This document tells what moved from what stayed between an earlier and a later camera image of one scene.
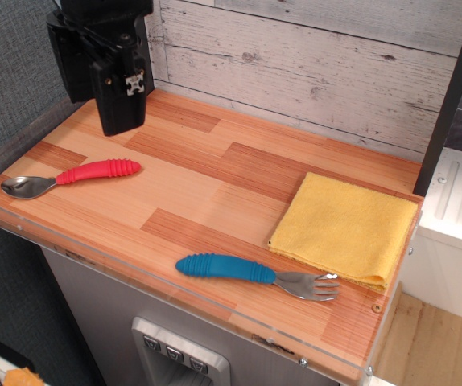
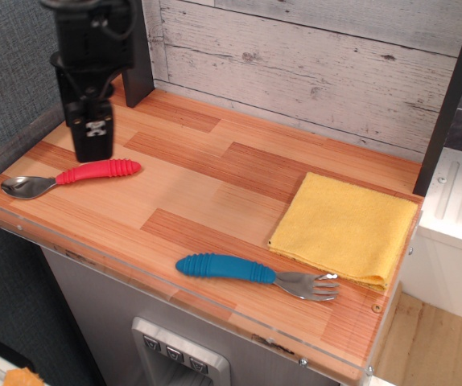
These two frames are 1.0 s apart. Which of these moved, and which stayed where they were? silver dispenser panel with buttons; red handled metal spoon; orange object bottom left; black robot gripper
Moved: black robot gripper
Stayed: red handled metal spoon; silver dispenser panel with buttons; orange object bottom left
